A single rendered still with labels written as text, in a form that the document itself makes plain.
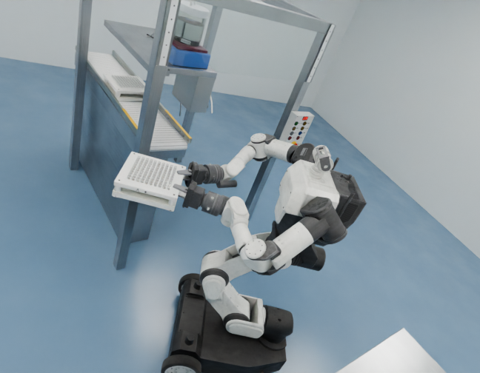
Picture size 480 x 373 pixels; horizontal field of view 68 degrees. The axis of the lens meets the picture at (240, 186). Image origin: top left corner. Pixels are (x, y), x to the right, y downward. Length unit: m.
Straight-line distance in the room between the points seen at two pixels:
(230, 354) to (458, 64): 4.15
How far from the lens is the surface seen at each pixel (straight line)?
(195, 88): 1.89
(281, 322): 2.06
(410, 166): 5.16
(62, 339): 2.18
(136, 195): 1.44
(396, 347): 1.62
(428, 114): 5.11
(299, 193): 1.37
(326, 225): 1.28
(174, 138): 2.08
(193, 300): 2.14
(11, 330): 2.23
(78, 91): 2.87
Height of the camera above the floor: 1.87
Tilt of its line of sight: 32 degrees down
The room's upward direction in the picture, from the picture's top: 22 degrees clockwise
